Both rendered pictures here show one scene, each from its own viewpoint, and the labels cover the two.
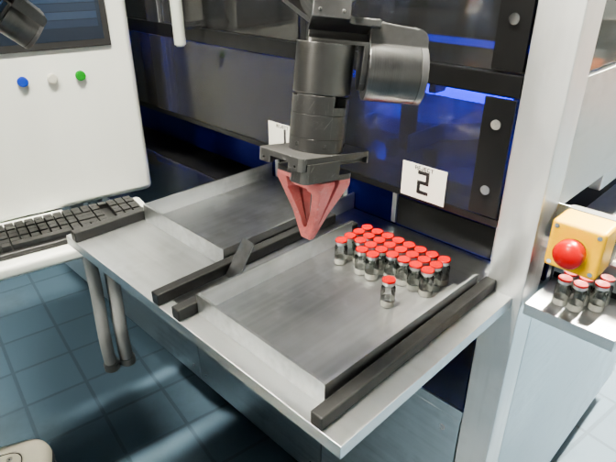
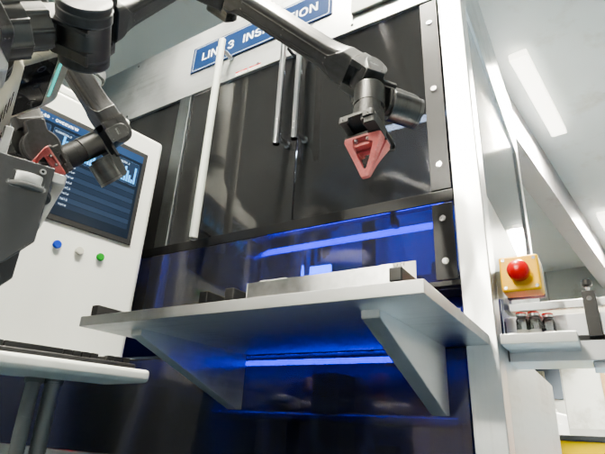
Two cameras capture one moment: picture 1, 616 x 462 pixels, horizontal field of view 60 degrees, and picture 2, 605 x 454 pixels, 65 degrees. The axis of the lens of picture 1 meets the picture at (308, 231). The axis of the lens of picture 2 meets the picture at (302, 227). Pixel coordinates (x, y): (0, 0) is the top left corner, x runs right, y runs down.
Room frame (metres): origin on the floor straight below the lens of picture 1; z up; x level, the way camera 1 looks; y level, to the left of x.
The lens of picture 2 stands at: (-0.13, 0.25, 0.69)
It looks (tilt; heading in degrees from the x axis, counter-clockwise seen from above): 23 degrees up; 347
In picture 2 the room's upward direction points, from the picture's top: 3 degrees clockwise
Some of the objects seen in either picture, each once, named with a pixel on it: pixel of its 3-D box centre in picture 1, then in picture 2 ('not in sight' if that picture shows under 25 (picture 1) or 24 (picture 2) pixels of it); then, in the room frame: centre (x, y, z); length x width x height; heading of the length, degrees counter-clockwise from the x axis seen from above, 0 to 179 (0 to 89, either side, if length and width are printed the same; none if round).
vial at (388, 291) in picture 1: (388, 292); not in sight; (0.67, -0.12, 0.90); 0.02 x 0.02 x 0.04
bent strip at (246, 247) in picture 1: (214, 271); not in sight; (0.72, 0.15, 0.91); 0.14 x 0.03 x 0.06; 134
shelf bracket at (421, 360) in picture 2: not in sight; (410, 369); (0.64, -0.13, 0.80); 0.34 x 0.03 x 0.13; 135
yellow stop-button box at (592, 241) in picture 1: (582, 241); (522, 277); (0.66, -0.39, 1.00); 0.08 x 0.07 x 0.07; 135
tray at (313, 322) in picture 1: (340, 293); (360, 310); (0.68, -0.05, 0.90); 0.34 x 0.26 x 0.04; 135
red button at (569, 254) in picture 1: (570, 253); (519, 270); (0.63, -0.36, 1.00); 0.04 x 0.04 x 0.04; 45
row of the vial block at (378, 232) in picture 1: (402, 253); not in sight; (0.78, -0.16, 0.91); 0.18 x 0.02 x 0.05; 45
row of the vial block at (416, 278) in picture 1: (386, 263); not in sight; (0.75, -0.13, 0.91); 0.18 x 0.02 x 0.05; 45
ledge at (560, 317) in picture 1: (584, 306); (542, 343); (0.68, -0.43, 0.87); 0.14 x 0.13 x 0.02; 135
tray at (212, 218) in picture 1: (251, 205); not in sight; (0.99, 0.12, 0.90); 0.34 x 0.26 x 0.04; 135
